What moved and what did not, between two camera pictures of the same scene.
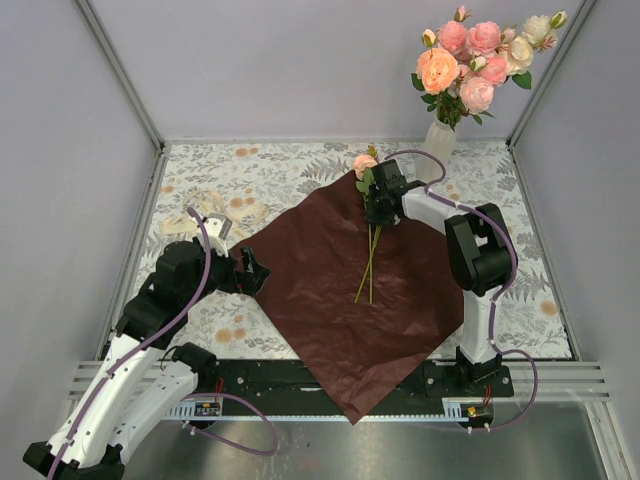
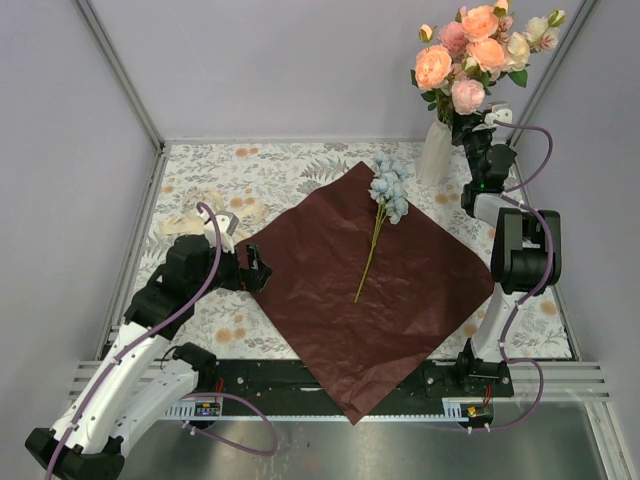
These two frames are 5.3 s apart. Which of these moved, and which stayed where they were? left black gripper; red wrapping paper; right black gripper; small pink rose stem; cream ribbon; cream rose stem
Moved: right black gripper; small pink rose stem
Stayed: cream ribbon; cream rose stem; left black gripper; red wrapping paper
